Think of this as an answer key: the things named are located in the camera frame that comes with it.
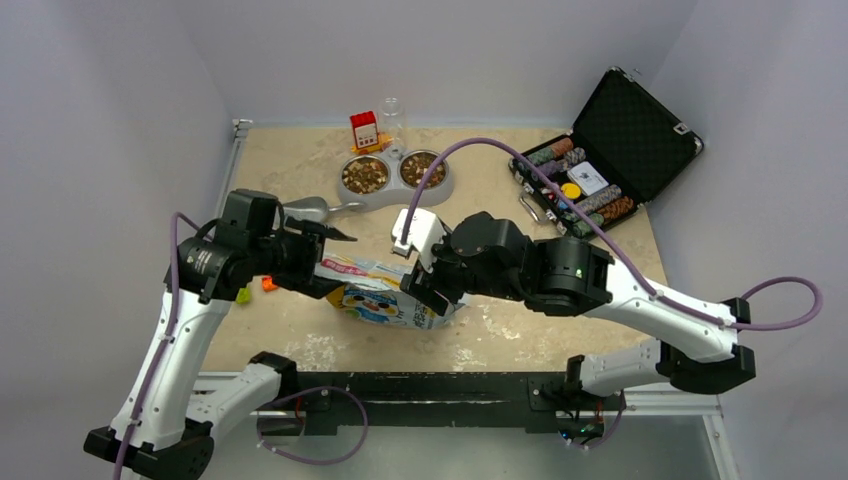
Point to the red toy block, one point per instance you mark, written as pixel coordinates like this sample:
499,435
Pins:
367,138

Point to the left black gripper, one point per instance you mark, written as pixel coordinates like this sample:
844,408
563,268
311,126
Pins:
309,238

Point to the black poker chip case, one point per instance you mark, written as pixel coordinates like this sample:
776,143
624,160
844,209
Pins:
623,149

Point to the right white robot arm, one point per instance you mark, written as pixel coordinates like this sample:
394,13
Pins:
689,344

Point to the orange toy arch with blocks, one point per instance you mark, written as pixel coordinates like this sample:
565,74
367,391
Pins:
245,295

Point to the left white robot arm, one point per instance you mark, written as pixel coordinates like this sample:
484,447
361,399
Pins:
159,433

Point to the grey double pet bowl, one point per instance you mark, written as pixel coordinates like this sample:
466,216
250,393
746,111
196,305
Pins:
394,196

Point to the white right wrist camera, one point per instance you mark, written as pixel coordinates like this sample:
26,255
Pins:
425,231

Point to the pet food kibble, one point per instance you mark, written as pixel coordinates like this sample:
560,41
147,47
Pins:
371,174

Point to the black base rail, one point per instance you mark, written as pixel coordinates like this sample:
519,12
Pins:
534,402

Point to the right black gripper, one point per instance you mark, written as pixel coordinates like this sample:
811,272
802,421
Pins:
417,281

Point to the pet food bag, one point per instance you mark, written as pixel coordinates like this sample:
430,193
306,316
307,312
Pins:
370,292

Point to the silver metal scoop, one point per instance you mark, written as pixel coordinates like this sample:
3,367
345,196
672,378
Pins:
316,209

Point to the clear water bottle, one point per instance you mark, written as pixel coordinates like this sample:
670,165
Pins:
393,123

